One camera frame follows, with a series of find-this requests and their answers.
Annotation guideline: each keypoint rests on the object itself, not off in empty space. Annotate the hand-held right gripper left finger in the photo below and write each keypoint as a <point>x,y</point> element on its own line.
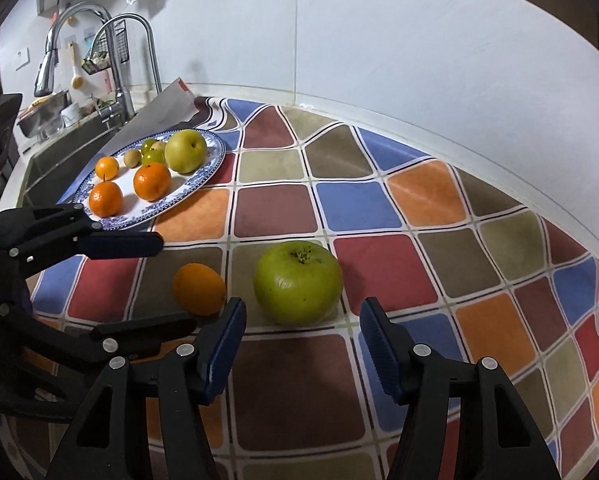
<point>224,355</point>

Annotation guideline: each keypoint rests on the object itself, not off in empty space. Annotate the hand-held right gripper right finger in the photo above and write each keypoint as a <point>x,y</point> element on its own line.
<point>382,355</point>

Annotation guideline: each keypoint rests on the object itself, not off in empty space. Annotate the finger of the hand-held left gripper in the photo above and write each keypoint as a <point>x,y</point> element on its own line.
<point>124,245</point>
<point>139,327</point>

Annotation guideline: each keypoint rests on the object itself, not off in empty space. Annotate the orange tangerine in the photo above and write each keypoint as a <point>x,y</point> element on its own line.
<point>152,181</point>
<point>199,289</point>
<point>105,167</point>
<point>105,199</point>

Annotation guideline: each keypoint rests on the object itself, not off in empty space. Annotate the blue patterned white plate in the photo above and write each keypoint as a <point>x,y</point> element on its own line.
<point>125,183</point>

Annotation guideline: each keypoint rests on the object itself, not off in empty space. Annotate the small yellow-brown fruit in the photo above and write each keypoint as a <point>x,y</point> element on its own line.
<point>132,158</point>
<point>160,146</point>

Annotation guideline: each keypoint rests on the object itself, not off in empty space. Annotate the green apple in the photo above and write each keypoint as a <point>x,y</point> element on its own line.
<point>298,282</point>

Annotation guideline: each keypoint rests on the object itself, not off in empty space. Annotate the colourful chequered tablecloth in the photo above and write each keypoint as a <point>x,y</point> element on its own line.
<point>289,400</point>

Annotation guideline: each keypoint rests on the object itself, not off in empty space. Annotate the small green fruit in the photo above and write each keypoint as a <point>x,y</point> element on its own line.
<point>148,146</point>
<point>153,158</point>

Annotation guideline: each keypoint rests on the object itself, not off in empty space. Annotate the stainless steel sink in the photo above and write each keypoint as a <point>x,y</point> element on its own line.
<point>59,165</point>

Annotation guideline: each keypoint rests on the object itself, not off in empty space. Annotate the yellow-green apple on plate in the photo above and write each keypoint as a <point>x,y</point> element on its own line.
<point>184,150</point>

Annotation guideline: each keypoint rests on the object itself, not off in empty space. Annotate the white bowl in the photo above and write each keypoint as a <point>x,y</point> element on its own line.
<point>71,114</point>

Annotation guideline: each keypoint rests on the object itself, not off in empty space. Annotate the metal basin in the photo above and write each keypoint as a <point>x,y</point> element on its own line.
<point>44,115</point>

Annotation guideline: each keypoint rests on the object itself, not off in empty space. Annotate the chrome pull-down faucet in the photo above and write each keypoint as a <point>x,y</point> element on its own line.
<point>119,90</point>

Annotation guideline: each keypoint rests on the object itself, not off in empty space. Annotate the yellow dish brush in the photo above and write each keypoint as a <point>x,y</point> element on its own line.
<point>77,81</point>

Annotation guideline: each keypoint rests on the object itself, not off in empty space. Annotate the slim chrome gooseneck faucet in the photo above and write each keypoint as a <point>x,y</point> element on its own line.
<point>152,50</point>

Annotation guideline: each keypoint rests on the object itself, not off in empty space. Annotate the white wall socket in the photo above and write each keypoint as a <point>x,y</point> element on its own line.
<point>22,59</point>

